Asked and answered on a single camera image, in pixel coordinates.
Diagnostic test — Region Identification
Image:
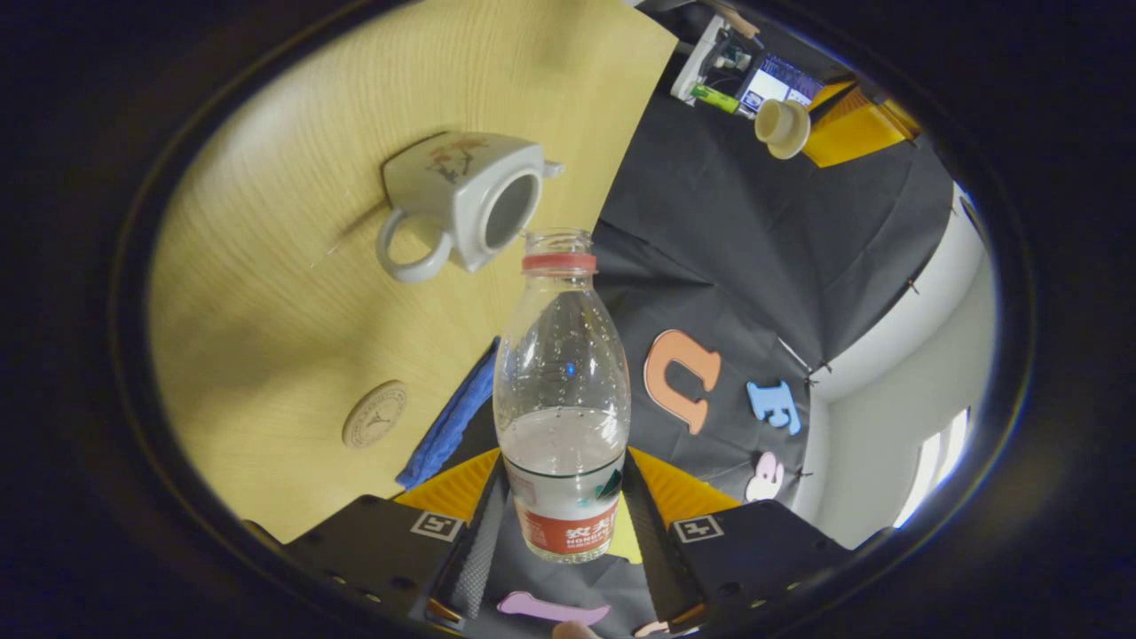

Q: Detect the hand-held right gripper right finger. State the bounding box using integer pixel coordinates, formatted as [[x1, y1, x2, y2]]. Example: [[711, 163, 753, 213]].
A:
[[621, 446, 853, 635]]

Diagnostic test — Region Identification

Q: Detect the white equipment box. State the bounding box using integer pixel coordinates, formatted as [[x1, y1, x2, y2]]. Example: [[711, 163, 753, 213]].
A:
[[670, 13, 755, 103]]

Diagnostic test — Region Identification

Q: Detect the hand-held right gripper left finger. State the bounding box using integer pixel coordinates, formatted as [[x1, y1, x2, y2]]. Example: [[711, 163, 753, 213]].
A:
[[284, 448, 511, 624]]

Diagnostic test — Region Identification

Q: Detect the green bottle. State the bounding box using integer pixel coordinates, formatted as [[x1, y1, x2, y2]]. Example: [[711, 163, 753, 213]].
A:
[[690, 84, 740, 114]]

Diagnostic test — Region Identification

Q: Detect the blue cloth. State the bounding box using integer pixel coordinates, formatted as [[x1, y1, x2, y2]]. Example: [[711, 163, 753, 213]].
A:
[[395, 337, 500, 491]]

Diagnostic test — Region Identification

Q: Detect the round cork coaster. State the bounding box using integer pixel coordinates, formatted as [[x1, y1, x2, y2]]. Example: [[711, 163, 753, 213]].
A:
[[342, 380, 409, 450]]

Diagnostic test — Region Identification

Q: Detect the computer monitor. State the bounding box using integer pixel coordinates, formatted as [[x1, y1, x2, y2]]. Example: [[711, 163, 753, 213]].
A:
[[737, 53, 826, 116]]

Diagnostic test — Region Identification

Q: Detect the clear plastic water bottle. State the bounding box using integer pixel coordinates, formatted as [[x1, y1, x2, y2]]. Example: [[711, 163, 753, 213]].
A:
[[493, 228, 633, 564]]

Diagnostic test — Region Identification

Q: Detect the ceiling light panel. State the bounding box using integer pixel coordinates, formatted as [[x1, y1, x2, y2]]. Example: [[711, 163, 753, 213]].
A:
[[892, 408, 973, 531]]

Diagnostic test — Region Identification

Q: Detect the white teacup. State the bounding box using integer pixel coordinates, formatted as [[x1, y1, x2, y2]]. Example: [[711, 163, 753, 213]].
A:
[[377, 133, 564, 285]]

